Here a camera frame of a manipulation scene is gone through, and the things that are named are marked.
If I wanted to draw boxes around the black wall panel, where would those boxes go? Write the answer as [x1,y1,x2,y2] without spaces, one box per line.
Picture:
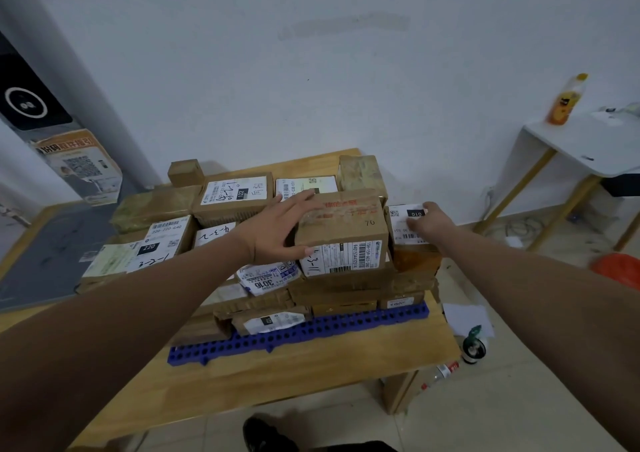
[0,31,74,133]

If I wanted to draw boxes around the large red-printed cardboard parcel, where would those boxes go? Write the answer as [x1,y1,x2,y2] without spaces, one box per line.
[294,190,397,278]

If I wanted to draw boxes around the person's black trousers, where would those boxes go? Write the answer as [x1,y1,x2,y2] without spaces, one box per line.
[309,440,399,452]

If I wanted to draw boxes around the white cables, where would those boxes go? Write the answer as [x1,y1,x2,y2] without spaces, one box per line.
[482,186,547,241]

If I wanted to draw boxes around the person's right hand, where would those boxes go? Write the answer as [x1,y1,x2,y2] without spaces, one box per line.
[405,202,459,248]

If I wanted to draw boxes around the white paper sheet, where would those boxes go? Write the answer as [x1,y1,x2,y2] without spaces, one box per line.
[442,302,496,340]

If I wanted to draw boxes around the white side table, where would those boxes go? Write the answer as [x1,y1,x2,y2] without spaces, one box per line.
[472,109,640,253]

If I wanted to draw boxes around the red plastic bag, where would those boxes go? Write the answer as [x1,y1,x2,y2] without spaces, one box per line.
[589,252,640,290]

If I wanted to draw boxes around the person's black shoe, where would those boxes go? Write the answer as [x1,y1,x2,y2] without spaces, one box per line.
[242,416,302,452]

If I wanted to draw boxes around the clear plastic bottle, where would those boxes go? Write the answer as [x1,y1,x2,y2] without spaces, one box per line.
[419,360,461,393]

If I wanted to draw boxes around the blue plastic pallet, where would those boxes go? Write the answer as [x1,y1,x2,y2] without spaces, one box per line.
[167,301,431,368]

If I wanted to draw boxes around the grey floor mat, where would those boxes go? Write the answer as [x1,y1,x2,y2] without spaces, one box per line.
[0,201,127,313]

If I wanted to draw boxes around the person's left forearm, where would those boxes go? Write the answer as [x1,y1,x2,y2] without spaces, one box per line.
[0,233,257,452]

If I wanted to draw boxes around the black box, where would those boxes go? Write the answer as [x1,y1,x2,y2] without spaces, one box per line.
[601,172,640,198]

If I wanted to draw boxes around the pile of brown shipping boxes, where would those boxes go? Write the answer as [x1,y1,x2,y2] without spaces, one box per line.
[79,154,444,348]

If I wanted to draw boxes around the person's right forearm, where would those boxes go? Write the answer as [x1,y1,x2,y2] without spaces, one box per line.
[439,227,640,452]

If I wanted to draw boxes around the white device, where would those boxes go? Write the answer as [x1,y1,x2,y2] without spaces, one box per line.
[592,102,640,128]

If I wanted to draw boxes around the person's left hand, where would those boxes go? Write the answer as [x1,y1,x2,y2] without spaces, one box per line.
[234,190,327,266]

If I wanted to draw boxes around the wooden table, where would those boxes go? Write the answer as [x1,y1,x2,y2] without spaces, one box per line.
[0,148,462,450]

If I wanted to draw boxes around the small white-labelled cardboard parcel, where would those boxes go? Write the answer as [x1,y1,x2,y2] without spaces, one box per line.
[386,204,444,273]

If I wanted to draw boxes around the orange juice bottle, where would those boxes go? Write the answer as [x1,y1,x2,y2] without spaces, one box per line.
[546,73,589,126]

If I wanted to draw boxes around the orange and white poster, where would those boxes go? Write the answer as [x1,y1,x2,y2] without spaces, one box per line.
[29,129,124,206]

